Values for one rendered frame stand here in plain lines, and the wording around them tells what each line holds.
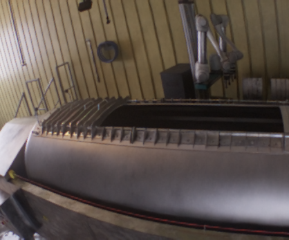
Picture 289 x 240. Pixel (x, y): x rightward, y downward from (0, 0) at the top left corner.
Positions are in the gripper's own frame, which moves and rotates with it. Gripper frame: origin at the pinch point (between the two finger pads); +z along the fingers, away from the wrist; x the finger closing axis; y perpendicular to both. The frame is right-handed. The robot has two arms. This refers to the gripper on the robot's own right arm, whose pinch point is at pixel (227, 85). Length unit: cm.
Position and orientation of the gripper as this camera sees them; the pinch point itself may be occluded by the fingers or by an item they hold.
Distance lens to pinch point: 290.4
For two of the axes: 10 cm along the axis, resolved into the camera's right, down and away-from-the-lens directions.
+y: -7.7, -1.2, 6.2
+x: -6.0, 4.5, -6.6
